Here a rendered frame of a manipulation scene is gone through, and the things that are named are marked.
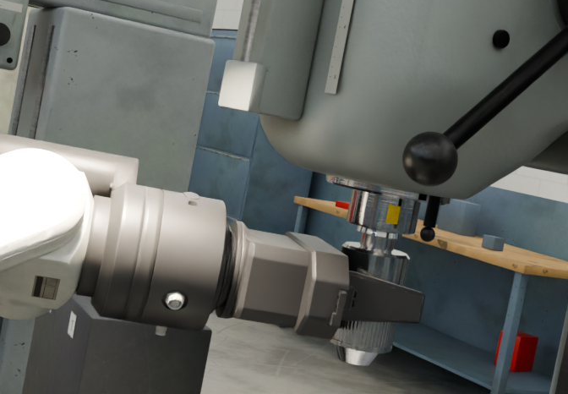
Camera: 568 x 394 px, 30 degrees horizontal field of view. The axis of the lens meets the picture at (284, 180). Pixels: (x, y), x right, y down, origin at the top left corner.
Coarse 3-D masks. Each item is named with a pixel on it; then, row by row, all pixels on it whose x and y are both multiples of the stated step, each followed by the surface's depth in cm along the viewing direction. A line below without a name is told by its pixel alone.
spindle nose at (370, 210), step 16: (352, 192) 72; (368, 192) 70; (352, 208) 71; (368, 208) 70; (384, 208) 70; (416, 208) 71; (368, 224) 70; (384, 224) 70; (400, 224) 70; (416, 224) 71
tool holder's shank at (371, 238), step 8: (368, 232) 71; (376, 232) 71; (384, 232) 71; (368, 240) 71; (376, 240) 71; (384, 240) 71; (392, 240) 72; (368, 248) 71; (376, 248) 71; (384, 248) 71; (392, 248) 72
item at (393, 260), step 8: (344, 248) 72; (352, 248) 71; (360, 248) 71; (352, 256) 71; (360, 256) 70; (368, 256) 70; (376, 256) 70; (384, 256) 70; (392, 256) 70; (400, 256) 71; (408, 256) 72; (368, 264) 70; (376, 264) 70; (384, 264) 70; (392, 264) 70; (400, 264) 71
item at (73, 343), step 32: (64, 320) 104; (96, 320) 96; (32, 352) 115; (64, 352) 103; (96, 352) 97; (128, 352) 98; (160, 352) 99; (192, 352) 100; (32, 384) 112; (64, 384) 101; (96, 384) 97; (128, 384) 98; (160, 384) 99; (192, 384) 101
